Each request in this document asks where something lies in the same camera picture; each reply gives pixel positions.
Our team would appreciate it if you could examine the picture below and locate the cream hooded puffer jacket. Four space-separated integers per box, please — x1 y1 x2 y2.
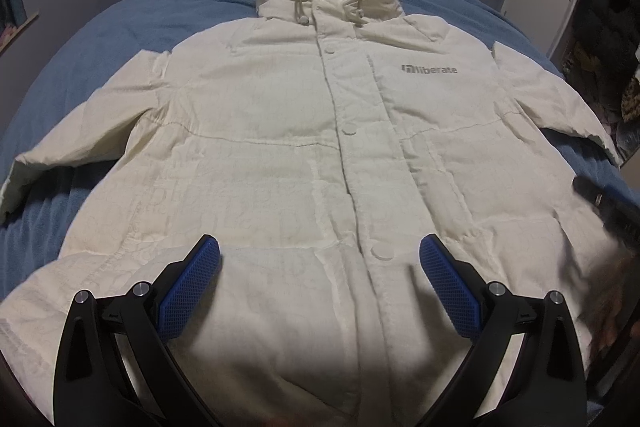
1 0 623 426

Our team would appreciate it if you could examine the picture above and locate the dark clothes hanging right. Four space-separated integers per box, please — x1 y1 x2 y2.
562 0 639 160

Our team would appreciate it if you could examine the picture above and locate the blue bed blanket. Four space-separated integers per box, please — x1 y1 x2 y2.
1 0 639 317

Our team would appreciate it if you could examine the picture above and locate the wooden window sill shelf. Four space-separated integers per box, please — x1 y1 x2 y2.
0 12 40 54

